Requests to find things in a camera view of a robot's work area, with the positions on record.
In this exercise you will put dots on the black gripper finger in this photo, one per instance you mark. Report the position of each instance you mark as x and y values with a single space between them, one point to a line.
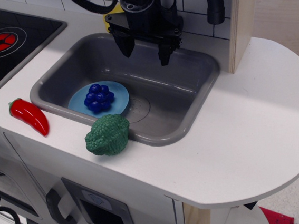
125 43
165 48

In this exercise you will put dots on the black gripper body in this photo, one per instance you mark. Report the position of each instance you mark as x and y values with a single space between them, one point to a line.
152 22

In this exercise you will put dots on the blue toy blueberries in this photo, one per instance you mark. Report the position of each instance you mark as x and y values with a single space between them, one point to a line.
99 98

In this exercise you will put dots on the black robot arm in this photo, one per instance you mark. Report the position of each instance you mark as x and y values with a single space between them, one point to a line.
154 21

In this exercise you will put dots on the grey sink basin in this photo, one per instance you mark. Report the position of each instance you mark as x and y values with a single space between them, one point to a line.
163 100

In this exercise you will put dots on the light blue plate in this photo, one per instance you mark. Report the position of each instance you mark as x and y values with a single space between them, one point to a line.
119 104

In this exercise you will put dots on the yellow toy bell pepper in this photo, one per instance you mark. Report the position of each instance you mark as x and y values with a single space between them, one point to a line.
117 9

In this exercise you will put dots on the black toy faucet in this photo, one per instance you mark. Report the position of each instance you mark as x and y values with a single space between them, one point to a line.
215 12

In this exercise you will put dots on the green toy broccoli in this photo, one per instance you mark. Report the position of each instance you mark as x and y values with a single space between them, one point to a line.
108 135

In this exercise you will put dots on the wooden side panel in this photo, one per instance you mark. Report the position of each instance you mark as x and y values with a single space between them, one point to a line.
242 23

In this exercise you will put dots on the black toy stovetop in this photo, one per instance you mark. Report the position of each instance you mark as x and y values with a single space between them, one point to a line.
22 36

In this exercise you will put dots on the red toy chili pepper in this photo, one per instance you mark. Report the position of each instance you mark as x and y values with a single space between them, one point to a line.
29 114

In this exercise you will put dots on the grey oven door panel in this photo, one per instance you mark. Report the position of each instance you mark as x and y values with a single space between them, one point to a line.
96 207

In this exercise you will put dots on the red cloth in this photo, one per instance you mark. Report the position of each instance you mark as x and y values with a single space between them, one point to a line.
276 217

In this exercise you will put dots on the black oven door handle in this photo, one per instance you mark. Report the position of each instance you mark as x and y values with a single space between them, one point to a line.
52 201

